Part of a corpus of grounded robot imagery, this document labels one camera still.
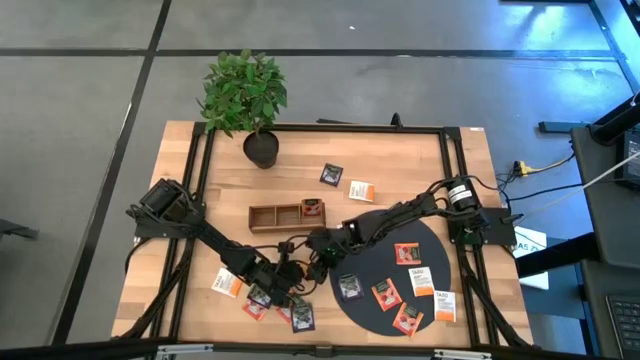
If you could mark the black aluminium table frame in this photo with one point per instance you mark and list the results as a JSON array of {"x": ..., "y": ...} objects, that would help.
[{"x": 350, "y": 128}]

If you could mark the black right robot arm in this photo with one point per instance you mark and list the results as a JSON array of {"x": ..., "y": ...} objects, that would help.
[{"x": 400, "y": 212}]

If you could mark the green plant in black pot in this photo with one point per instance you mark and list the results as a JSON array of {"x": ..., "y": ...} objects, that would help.
[{"x": 245, "y": 90}]

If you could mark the black crossbar silver brackets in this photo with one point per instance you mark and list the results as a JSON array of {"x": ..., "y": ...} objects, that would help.
[{"x": 75, "y": 350}]

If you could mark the black keyboard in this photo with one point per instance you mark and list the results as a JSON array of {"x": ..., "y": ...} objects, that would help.
[{"x": 625, "y": 325}]

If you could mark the wooden three-compartment tray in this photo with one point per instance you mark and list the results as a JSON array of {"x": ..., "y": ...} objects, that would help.
[{"x": 275, "y": 216}]

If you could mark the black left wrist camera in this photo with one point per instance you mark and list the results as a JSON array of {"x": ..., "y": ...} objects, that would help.
[{"x": 286, "y": 248}]

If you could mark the white orange Tazo tea packet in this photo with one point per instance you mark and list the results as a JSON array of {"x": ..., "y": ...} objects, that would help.
[
  {"x": 421, "y": 281},
  {"x": 361, "y": 191},
  {"x": 444, "y": 306},
  {"x": 225, "y": 282}
]

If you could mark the laptop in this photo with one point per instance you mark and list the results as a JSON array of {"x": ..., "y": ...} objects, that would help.
[{"x": 632, "y": 165}]

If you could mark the dark foot bar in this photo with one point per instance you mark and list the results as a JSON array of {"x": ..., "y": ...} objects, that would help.
[{"x": 560, "y": 127}]

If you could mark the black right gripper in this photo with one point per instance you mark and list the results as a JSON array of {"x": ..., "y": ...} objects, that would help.
[{"x": 327, "y": 247}]

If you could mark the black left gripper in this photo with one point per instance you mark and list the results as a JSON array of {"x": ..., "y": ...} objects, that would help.
[{"x": 282, "y": 280}]

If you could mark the black pole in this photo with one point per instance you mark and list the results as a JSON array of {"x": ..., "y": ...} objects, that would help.
[{"x": 617, "y": 120}]

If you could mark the black furniture leg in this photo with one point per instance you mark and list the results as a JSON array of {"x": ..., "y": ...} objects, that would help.
[{"x": 15, "y": 230}]

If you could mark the round dark woven placemat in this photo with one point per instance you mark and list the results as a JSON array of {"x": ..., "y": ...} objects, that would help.
[{"x": 435, "y": 265}]

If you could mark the black desk beam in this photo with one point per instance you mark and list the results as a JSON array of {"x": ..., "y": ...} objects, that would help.
[{"x": 555, "y": 256}]

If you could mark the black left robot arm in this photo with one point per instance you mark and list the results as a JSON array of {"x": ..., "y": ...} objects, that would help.
[{"x": 225, "y": 244}]

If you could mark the dark grey desk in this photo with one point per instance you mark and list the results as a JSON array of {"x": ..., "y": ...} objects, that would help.
[{"x": 600, "y": 225}]

